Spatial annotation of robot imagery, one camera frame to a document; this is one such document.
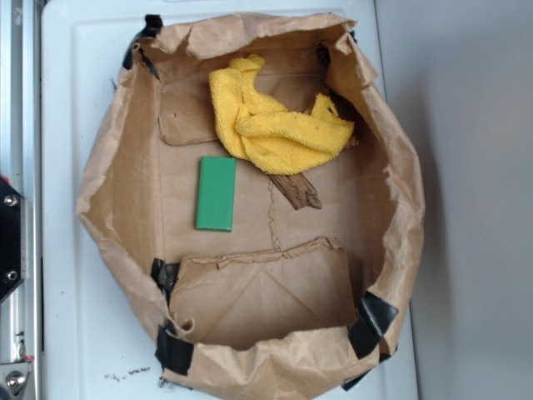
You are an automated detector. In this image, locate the brown wood chip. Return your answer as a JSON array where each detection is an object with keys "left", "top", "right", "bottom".
[{"left": 269, "top": 173, "right": 322, "bottom": 210}]

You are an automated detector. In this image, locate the brown paper bag tray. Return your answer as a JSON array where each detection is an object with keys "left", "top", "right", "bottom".
[{"left": 77, "top": 13, "right": 426, "bottom": 399}]

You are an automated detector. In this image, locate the green rectangular block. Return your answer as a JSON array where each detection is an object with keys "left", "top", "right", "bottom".
[{"left": 196, "top": 157, "right": 237, "bottom": 232}]

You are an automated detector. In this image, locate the yellow terry cloth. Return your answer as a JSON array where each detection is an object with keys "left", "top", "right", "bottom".
[{"left": 209, "top": 54, "right": 355, "bottom": 175}]

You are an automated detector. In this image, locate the black tape inner left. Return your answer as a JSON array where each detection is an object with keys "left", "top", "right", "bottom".
[{"left": 151, "top": 258, "right": 181, "bottom": 303}]

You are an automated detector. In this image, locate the black tape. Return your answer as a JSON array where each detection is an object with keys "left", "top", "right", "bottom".
[
  {"left": 155, "top": 319, "right": 195, "bottom": 376},
  {"left": 122, "top": 14, "right": 163, "bottom": 80},
  {"left": 341, "top": 290, "right": 400, "bottom": 391},
  {"left": 151, "top": 258, "right": 181, "bottom": 303}
]

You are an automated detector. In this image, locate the black tape bottom right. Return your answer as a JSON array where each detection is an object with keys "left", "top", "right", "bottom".
[{"left": 341, "top": 290, "right": 400, "bottom": 391}]

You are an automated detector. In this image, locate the black tape bottom left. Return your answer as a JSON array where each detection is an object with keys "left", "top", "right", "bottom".
[{"left": 155, "top": 319, "right": 195, "bottom": 376}]

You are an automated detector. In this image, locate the black tape top left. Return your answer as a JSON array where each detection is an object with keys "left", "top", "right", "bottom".
[{"left": 122, "top": 14, "right": 163, "bottom": 80}]

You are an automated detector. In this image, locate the black mounting plate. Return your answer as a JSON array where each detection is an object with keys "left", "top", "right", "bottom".
[{"left": 0, "top": 177, "right": 23, "bottom": 303}]

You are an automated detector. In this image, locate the aluminium frame rail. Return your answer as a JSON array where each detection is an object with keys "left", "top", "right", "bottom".
[{"left": 1, "top": 1, "right": 45, "bottom": 399}]

